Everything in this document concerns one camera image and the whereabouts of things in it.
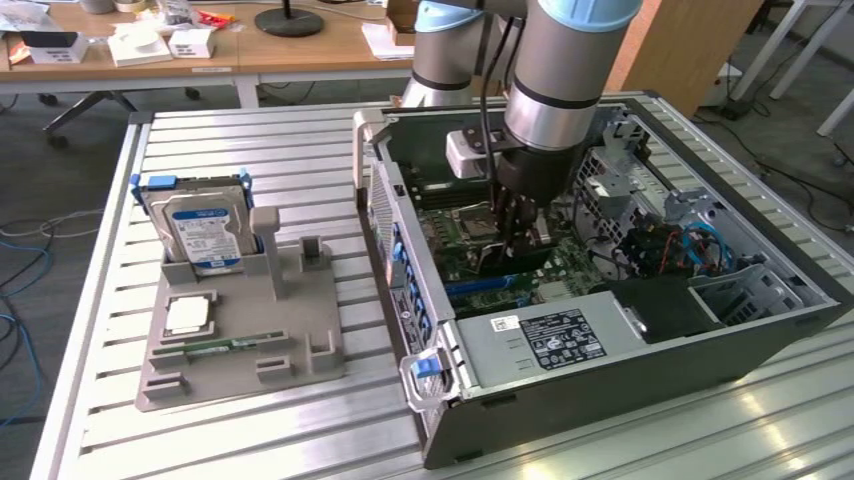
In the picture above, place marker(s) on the silver CPU chip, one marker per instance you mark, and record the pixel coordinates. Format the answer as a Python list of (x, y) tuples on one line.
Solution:
[(189, 316)]

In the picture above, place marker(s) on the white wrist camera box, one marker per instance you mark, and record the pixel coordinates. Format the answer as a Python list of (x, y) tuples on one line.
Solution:
[(467, 155)]

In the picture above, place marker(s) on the black fan block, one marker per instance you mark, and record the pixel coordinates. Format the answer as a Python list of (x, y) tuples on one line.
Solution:
[(644, 250)]

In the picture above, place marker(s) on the black lamp base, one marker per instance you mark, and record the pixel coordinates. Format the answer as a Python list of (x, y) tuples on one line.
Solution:
[(287, 25)]

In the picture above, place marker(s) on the blue case latch tab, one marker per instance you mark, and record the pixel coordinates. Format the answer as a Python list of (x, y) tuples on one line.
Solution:
[(429, 369)]

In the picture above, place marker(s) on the tape roll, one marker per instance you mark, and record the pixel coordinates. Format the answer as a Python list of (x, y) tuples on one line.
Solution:
[(127, 6)]

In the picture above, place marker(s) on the small white box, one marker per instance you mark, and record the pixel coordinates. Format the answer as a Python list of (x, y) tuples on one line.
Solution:
[(190, 45)]

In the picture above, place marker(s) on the wooden cabinet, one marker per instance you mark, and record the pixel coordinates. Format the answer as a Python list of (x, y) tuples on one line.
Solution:
[(694, 50)]

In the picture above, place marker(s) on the grey cup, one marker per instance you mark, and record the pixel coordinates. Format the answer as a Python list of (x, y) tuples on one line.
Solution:
[(99, 6)]

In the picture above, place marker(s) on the green motherboard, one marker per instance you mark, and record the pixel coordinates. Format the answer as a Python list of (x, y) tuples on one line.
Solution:
[(581, 260)]

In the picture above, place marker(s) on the red packet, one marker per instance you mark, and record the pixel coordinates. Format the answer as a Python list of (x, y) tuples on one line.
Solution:
[(217, 19)]

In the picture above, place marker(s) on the hard disk with blue carrier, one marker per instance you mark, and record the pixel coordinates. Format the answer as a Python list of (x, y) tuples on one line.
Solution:
[(203, 235)]

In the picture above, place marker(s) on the white box with red dot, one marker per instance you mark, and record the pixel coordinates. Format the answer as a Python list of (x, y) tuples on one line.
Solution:
[(729, 82)]

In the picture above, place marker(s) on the cardboard box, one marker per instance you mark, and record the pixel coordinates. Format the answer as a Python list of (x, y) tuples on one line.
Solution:
[(401, 15)]

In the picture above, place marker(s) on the open black PC case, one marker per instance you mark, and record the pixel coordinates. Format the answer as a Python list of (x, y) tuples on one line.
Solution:
[(601, 400)]

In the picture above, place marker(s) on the wooden desk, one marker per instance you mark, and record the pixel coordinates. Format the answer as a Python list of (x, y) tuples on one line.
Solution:
[(67, 71)]

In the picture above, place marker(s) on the slotted silver disk bay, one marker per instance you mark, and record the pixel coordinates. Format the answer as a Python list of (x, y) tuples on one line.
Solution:
[(748, 300)]

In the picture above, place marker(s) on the clear plastic bag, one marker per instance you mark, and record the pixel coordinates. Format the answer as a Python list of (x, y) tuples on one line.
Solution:
[(179, 12)]

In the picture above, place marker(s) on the white box with round lid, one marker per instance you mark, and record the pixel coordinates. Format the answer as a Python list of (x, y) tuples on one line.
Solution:
[(140, 50)]

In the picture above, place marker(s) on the white paper stack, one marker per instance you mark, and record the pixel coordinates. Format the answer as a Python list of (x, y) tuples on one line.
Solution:
[(383, 45)]

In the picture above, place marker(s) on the white metal table frame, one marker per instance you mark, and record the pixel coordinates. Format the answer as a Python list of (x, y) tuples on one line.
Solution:
[(764, 50)]

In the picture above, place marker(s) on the black Nvidia graphics card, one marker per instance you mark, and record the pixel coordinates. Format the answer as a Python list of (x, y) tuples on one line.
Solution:
[(494, 262)]

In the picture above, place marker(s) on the CPU socket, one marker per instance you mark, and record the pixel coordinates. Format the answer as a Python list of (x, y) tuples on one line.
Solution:
[(474, 225)]

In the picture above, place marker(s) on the black chair base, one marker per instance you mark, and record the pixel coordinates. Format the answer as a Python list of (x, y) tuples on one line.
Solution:
[(74, 114)]

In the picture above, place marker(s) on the black-topped white box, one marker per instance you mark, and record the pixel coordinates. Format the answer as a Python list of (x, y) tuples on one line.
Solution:
[(56, 54)]

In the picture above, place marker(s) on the green RAM stick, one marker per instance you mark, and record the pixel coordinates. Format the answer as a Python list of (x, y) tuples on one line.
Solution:
[(227, 345)]

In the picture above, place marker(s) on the perforated silver disk bay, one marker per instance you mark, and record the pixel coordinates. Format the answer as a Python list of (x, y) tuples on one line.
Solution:
[(621, 185)]

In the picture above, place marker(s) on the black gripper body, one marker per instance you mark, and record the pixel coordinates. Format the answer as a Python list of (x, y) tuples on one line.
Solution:
[(537, 172)]

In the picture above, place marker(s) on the black power adapter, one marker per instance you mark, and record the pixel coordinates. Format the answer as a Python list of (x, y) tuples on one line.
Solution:
[(734, 111)]

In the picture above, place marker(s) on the silver chipset heatsink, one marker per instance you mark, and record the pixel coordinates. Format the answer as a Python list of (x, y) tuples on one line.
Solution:
[(553, 292)]

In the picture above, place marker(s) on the orange packet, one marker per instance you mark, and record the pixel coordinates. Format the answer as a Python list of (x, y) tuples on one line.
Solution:
[(19, 55)]

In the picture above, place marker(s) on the loose papers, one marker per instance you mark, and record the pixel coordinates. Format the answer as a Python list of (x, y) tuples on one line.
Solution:
[(23, 20)]

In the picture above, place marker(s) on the grey parts rack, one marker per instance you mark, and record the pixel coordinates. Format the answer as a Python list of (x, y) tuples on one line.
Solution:
[(247, 320)]

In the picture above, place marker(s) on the grey power supply unit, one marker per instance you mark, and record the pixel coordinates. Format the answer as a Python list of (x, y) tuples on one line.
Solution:
[(494, 360)]

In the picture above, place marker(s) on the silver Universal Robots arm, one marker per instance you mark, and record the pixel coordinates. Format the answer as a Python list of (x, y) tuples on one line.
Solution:
[(561, 75)]

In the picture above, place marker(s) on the blue expansion slot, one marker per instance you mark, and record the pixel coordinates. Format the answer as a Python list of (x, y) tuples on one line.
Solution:
[(474, 288)]

